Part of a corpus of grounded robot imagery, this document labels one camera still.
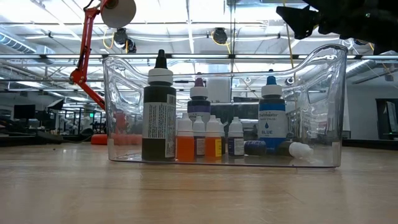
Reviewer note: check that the small blue food coloring bottle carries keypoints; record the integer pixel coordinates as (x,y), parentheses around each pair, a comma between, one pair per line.
(235,144)

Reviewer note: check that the background robot workstation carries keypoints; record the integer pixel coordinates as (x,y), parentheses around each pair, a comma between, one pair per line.
(84,121)

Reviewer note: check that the small orange food coloring bottle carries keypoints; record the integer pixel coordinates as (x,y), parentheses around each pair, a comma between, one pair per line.
(185,146)

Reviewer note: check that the dark monitor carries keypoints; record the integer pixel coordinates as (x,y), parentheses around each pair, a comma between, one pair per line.
(24,111)

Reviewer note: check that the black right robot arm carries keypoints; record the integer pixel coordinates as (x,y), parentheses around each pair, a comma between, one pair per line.
(385,31)

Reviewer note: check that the clear plastic bin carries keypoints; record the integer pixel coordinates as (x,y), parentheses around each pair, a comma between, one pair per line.
(124,93)

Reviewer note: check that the large purple food coloring bottle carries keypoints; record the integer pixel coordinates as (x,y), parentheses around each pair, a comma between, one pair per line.
(199,107)

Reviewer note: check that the dark display panel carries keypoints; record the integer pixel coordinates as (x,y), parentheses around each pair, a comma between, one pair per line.
(387,118)

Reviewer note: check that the small black food coloring bottle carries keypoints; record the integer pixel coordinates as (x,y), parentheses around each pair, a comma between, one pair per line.
(295,150)

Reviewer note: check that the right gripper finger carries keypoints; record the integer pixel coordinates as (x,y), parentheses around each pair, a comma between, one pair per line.
(300,21)

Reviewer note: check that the large blue food coloring bottle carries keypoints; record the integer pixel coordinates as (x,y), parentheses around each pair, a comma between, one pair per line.
(272,124)

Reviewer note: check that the small dark food coloring bottle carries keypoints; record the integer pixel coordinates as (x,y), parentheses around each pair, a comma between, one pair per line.
(255,147)

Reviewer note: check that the large black food coloring bottle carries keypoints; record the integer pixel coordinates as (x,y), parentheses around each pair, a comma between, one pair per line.
(158,124)

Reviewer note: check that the small yellow-label food coloring bottle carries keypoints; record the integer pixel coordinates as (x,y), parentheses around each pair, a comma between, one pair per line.
(213,146)

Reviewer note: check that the red desk lamp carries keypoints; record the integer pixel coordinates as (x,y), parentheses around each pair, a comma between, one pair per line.
(84,46)

